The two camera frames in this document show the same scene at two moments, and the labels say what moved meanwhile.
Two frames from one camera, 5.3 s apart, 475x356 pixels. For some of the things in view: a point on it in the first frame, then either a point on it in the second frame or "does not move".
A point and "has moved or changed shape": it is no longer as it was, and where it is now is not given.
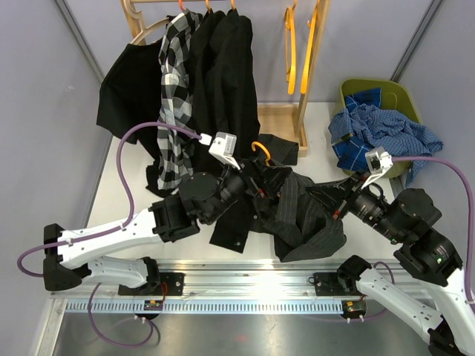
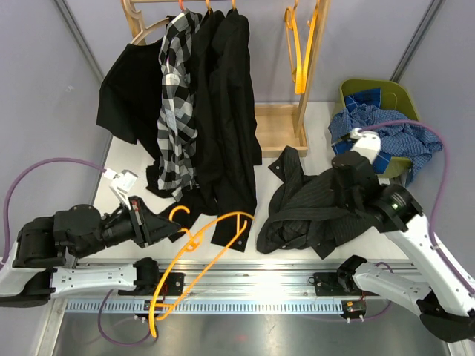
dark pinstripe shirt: x=302 y=225 has moved or changed shape
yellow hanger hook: x=253 y=148 -> x=153 y=327
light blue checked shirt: x=396 y=133 does not move
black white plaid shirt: x=175 y=150 does not move
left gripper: x=267 y=182 -> x=149 y=226
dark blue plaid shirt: x=352 y=153 does not move
